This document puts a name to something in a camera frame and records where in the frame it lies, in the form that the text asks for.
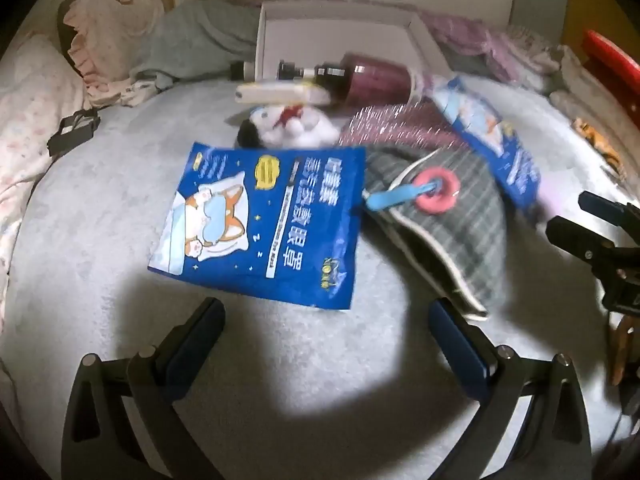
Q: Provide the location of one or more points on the maroon pump bottle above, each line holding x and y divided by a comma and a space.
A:
380, 77

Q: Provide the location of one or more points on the blue eye mask packet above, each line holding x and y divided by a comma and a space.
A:
490, 135
280, 230

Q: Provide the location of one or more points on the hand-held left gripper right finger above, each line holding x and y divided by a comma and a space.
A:
459, 350

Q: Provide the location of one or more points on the white cardboard box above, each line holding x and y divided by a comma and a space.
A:
340, 35

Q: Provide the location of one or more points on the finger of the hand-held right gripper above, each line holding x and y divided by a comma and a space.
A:
595, 203
572, 235

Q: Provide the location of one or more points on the red object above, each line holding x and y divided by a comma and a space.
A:
615, 55

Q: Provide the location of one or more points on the white patterned cloth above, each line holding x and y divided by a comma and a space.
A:
545, 60

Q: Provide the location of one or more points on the grey blanket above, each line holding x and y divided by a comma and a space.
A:
200, 35

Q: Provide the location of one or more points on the orange object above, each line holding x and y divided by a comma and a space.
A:
597, 137

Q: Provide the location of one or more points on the pink glitter cloth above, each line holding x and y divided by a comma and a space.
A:
385, 127

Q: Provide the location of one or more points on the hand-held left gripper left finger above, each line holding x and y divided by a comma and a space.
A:
196, 340

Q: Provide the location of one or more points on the white plush dog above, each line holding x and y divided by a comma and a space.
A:
295, 130

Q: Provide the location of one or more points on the black plastic clip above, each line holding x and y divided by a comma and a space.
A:
75, 130

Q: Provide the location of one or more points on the pink ruffled pillow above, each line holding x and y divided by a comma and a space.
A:
110, 35

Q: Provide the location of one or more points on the yellow and white small box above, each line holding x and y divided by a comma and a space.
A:
280, 93

